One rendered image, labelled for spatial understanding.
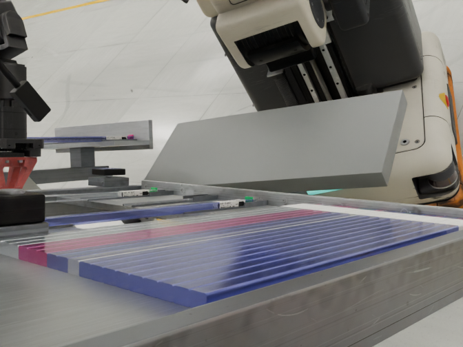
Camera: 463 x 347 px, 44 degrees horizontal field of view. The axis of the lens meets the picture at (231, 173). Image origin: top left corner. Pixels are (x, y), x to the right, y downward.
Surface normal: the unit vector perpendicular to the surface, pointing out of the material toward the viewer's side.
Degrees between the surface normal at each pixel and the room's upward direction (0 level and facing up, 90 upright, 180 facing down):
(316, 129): 0
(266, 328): 90
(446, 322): 0
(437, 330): 0
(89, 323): 45
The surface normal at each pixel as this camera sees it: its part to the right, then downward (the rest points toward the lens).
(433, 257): 0.76, 0.05
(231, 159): -0.44, -0.69
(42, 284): 0.03, -1.00
